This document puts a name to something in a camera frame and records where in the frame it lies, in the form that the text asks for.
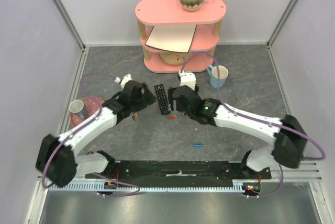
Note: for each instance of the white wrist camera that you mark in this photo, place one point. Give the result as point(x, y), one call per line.
point(187, 79)
point(123, 80)

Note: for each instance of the black remote control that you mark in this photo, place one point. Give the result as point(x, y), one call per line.
point(162, 99)

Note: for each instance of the slotted cable duct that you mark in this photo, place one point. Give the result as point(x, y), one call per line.
point(173, 185)

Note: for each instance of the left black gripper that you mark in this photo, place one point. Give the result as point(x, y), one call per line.
point(148, 99)

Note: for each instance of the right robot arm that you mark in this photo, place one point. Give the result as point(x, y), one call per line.
point(284, 146)

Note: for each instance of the pink polka-dot plate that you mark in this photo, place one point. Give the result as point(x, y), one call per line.
point(92, 106)

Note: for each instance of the grey white cup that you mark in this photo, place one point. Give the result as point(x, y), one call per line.
point(77, 107)

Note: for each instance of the white black-edged board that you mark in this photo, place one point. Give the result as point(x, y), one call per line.
point(172, 38)

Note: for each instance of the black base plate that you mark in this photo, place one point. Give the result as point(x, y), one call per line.
point(132, 171)

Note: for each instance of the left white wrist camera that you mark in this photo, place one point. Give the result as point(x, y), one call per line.
point(123, 80)

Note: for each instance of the light blue mug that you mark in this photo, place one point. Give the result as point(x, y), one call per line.
point(218, 75)

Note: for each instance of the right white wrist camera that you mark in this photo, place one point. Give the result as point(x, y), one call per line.
point(187, 79)

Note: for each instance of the pink three-tier shelf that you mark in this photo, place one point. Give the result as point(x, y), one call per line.
point(207, 19)

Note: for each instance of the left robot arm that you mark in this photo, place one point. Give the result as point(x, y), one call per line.
point(59, 158)

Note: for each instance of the beige painted bowl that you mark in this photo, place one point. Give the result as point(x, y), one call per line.
point(174, 58)

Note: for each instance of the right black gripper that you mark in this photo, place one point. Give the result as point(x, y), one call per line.
point(174, 98)

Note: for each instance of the red orange battery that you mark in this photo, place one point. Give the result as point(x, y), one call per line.
point(172, 117)

